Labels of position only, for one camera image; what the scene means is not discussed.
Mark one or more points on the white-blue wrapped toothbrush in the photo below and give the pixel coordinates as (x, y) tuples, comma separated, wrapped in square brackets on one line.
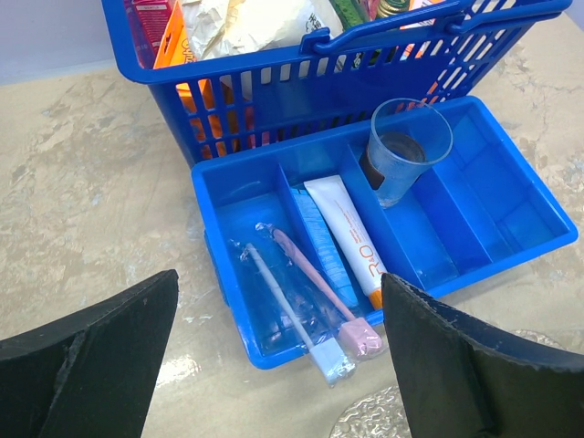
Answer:
[(288, 318)]

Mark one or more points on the pink wrapped toothbrush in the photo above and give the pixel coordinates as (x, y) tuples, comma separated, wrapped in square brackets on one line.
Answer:
[(354, 333)]

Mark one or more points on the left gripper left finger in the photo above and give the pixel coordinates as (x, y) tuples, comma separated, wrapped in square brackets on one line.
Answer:
[(91, 373)]

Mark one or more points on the light blue toothpaste tube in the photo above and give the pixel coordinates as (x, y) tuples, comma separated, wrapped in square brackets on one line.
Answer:
[(327, 252)]

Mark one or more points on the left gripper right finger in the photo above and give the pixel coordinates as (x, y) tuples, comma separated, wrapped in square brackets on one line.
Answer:
[(462, 377)]

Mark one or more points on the clear oval textured tray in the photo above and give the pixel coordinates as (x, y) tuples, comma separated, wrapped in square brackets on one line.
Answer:
[(381, 413)]

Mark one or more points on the cream paper bag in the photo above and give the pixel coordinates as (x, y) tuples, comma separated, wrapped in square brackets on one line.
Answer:
[(228, 28)]

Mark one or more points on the blue compartment organizer bin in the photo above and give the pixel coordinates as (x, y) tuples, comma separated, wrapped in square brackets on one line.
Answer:
[(480, 211)]

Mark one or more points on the pink box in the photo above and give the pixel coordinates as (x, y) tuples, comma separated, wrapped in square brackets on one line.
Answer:
[(148, 20)]

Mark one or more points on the white orange toothpaste tube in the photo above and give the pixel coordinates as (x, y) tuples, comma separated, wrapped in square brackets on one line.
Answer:
[(335, 205)]

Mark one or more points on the blue plastic shopping basket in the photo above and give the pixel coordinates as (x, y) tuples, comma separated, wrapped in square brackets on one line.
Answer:
[(432, 54)]

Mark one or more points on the green glass bottle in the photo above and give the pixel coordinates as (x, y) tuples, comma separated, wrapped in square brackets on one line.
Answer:
[(388, 8)]

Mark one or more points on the green sponge package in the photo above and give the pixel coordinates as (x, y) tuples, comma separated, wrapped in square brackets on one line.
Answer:
[(354, 12)]

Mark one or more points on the clear blue banded cup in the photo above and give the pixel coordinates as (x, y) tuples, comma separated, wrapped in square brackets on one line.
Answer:
[(407, 138)]

